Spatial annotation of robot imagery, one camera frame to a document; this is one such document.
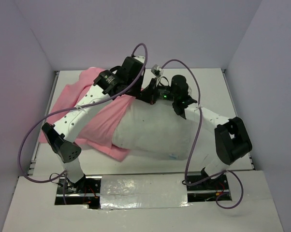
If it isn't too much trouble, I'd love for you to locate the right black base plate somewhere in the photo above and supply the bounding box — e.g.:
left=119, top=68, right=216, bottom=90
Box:
left=182, top=174, right=232, bottom=203

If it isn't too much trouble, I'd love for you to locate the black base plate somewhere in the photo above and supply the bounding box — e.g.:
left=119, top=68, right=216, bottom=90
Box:
left=55, top=176, right=102, bottom=209
left=182, top=174, right=232, bottom=203

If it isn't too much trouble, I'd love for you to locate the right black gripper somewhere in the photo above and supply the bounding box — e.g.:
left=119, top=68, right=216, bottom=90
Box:
left=136, top=77, right=177, bottom=105

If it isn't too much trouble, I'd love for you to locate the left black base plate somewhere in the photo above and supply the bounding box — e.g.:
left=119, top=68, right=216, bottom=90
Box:
left=55, top=176, right=102, bottom=209

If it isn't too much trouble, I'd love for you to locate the pink pillowcase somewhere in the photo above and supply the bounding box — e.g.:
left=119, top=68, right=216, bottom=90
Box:
left=37, top=67, right=139, bottom=162

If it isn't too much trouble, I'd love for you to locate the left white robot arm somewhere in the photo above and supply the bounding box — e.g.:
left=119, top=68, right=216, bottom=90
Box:
left=42, top=55, right=147, bottom=193

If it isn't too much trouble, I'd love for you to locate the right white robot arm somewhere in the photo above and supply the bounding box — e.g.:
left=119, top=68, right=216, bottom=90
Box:
left=137, top=75, right=252, bottom=189

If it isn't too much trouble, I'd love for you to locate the white foam board front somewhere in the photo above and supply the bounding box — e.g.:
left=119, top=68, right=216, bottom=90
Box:
left=0, top=169, right=288, bottom=232

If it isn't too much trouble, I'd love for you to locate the white pillow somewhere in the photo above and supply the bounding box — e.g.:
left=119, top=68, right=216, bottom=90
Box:
left=112, top=100, right=195, bottom=160

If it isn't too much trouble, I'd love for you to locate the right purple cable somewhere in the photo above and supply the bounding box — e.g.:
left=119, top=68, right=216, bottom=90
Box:
left=156, top=59, right=245, bottom=209

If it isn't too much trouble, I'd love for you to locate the silver tape patch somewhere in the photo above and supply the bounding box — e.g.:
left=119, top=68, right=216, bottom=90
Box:
left=100, top=174, right=189, bottom=210

